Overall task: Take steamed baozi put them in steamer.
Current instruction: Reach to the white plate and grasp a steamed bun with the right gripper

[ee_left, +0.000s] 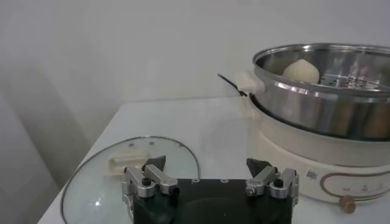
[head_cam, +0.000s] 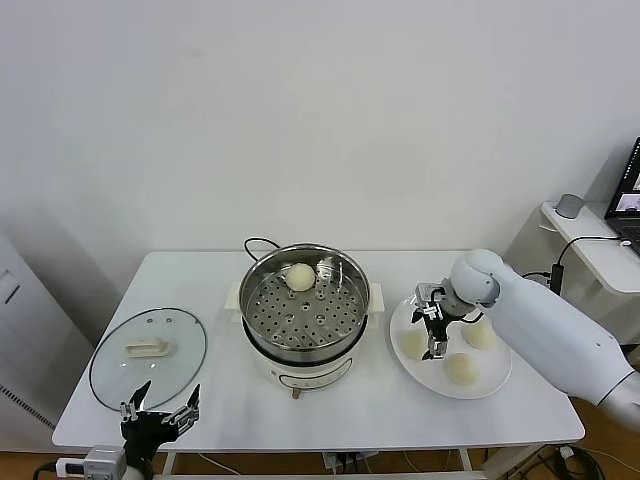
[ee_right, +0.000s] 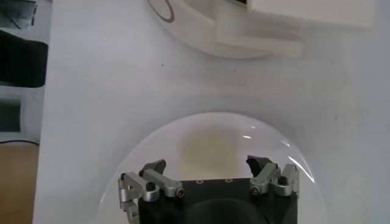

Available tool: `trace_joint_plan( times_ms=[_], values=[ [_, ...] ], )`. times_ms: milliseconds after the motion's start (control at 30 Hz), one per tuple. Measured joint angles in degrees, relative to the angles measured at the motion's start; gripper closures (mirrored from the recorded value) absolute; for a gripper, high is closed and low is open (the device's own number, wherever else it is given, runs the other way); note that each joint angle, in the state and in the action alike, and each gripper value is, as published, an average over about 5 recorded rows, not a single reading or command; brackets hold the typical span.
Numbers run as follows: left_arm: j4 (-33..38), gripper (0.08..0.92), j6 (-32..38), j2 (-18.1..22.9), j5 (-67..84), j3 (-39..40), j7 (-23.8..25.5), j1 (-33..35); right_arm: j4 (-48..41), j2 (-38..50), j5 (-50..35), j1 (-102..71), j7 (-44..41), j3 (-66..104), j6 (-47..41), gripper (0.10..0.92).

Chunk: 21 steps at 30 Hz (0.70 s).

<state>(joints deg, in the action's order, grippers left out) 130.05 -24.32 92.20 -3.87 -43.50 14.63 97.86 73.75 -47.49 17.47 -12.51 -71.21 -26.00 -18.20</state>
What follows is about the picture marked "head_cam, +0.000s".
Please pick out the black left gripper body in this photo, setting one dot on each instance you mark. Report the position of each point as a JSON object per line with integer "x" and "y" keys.
{"x": 145, "y": 430}

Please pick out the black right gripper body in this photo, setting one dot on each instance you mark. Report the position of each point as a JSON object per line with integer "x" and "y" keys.
{"x": 437, "y": 320}

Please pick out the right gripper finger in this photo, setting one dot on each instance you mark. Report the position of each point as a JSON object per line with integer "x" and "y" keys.
{"x": 417, "y": 316}
{"x": 434, "y": 347}

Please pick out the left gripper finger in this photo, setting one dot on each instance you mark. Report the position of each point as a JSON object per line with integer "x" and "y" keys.
{"x": 190, "y": 407}
{"x": 139, "y": 397}

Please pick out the white steamed baozi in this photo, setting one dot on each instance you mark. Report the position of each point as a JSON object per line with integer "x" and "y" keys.
{"x": 411, "y": 346}
{"x": 300, "y": 276}
{"x": 480, "y": 337}
{"x": 462, "y": 369}

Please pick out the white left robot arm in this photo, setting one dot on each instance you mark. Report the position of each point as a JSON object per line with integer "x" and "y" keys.
{"x": 137, "y": 472}

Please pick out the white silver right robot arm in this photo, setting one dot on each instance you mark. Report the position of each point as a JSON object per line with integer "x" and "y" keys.
{"x": 550, "y": 330}

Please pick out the perforated steel steamer basket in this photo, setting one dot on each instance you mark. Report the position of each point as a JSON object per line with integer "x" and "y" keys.
{"x": 280, "y": 315}

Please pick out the glass pot lid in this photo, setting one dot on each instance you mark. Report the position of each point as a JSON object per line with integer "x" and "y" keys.
{"x": 115, "y": 365}

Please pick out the white round plate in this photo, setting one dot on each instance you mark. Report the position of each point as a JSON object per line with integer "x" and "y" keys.
{"x": 495, "y": 370}

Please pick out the white electric cooking pot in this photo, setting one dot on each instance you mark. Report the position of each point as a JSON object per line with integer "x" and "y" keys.
{"x": 310, "y": 372}

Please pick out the black usb hub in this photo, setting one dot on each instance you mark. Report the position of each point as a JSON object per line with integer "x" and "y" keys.
{"x": 556, "y": 275}

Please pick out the white cabinet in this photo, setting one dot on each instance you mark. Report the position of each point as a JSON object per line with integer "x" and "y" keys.
{"x": 30, "y": 325}

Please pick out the white power strip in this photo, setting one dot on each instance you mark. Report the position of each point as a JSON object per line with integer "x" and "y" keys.
{"x": 350, "y": 457}

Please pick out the white side desk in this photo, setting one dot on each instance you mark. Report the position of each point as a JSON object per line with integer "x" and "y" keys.
{"x": 595, "y": 260}

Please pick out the black laptop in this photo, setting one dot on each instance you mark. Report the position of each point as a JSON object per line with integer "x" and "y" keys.
{"x": 627, "y": 185}

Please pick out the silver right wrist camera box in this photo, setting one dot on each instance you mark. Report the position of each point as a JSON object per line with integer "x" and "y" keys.
{"x": 425, "y": 292}

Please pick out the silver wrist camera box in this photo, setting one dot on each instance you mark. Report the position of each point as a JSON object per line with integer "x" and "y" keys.
{"x": 425, "y": 292}
{"x": 105, "y": 461}

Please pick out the white table frame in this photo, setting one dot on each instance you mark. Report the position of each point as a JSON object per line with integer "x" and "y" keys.
{"x": 170, "y": 462}

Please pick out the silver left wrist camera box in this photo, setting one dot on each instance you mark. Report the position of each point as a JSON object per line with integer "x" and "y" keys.
{"x": 105, "y": 461}

